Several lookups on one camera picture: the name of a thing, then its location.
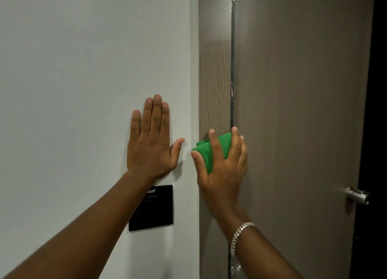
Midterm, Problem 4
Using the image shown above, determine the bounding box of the person's right hand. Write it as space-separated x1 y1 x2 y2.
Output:
191 127 249 219

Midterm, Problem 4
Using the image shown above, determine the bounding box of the person's left hand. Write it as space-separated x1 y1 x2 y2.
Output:
127 94 185 184

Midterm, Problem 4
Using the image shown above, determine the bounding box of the person's right forearm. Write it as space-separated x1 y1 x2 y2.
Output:
216 211 303 279

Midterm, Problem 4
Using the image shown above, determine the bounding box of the wooden door frame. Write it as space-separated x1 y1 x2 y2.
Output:
198 0 233 279

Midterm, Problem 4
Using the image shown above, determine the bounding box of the silver chain bracelet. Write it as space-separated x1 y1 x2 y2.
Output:
230 223 257 276

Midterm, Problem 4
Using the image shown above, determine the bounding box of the person's left forearm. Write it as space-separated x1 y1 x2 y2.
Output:
3 171 153 279

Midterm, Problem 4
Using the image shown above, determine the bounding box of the green cleaning cloth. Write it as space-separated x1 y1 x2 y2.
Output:
192 132 233 175

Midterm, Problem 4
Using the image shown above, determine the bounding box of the silver door handle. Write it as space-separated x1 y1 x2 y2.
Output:
345 187 370 206

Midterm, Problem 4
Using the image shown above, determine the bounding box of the black wall card holder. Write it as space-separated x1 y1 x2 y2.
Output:
128 185 174 232

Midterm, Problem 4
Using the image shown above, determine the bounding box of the grey wooden door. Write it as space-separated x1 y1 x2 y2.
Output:
230 0 375 279

